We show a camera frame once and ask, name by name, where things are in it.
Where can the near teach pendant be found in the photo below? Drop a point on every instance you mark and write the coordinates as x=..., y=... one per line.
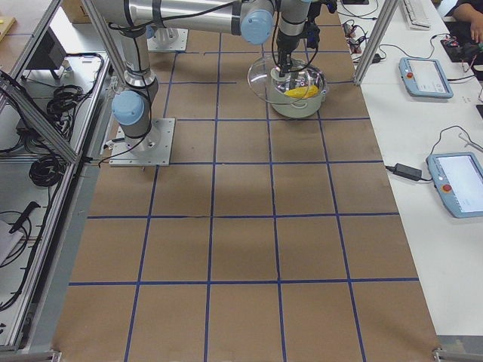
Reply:
x=457, y=178

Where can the white keyboard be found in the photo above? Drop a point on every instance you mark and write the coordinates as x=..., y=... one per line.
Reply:
x=415, y=14

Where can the aluminium frame post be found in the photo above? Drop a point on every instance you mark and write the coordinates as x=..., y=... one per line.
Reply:
x=382, y=23

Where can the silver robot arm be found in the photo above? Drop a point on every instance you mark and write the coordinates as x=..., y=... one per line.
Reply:
x=161, y=37
x=131, y=30

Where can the small circuit board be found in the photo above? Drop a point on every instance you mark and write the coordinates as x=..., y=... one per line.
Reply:
x=355, y=44
x=349, y=29

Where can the teach pendant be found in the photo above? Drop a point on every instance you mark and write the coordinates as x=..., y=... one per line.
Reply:
x=424, y=78
x=457, y=178

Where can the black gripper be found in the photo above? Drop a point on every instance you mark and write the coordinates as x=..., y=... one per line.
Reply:
x=285, y=47

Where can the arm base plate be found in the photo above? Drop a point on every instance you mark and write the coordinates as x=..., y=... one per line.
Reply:
x=178, y=46
x=154, y=150

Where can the far teach pendant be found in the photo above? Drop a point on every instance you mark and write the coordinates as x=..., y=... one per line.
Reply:
x=424, y=78

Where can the black power adapter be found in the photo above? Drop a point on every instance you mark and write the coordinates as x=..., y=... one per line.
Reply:
x=407, y=172

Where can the glass pot lid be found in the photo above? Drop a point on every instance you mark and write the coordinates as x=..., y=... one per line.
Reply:
x=258, y=74

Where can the pale green cooking pot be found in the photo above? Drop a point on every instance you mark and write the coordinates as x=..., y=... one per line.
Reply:
x=296, y=108

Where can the brown paper table cover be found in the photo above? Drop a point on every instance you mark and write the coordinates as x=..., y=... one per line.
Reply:
x=264, y=239

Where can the yellow corn cob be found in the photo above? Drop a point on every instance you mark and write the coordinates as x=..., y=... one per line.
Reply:
x=304, y=92

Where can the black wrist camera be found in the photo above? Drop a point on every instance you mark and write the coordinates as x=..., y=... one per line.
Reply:
x=312, y=35

